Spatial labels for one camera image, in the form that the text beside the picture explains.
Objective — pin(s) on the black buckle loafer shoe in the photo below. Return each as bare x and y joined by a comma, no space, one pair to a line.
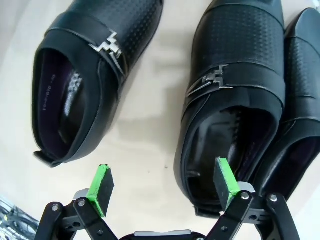
237,50
82,50
305,75

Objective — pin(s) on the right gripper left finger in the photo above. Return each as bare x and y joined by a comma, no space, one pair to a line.
105,190

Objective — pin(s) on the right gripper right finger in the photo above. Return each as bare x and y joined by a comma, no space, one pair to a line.
221,185

